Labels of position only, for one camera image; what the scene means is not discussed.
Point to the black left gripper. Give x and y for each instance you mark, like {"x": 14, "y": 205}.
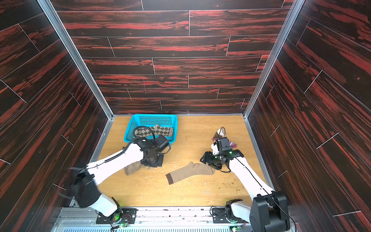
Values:
{"x": 159, "y": 165}

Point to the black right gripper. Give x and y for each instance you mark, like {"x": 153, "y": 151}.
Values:
{"x": 209, "y": 158}

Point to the tan ribbed sock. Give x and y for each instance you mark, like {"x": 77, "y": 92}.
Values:
{"x": 132, "y": 168}
{"x": 192, "y": 169}

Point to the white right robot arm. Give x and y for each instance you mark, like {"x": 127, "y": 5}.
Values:
{"x": 269, "y": 209}

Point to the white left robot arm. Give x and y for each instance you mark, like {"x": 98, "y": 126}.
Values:
{"x": 87, "y": 178}

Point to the teal plastic basket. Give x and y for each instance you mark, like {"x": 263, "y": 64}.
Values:
{"x": 143, "y": 124}

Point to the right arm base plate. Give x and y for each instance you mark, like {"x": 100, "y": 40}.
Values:
{"x": 235, "y": 211}

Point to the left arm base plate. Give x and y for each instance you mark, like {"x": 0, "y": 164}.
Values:
{"x": 122, "y": 217}

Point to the aluminium corner frame left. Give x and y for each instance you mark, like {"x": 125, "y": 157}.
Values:
{"x": 65, "y": 38}

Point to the aluminium corner frame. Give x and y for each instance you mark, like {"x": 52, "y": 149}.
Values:
{"x": 282, "y": 36}
{"x": 65, "y": 38}

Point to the aluminium corner frame right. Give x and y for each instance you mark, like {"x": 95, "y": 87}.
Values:
{"x": 282, "y": 36}

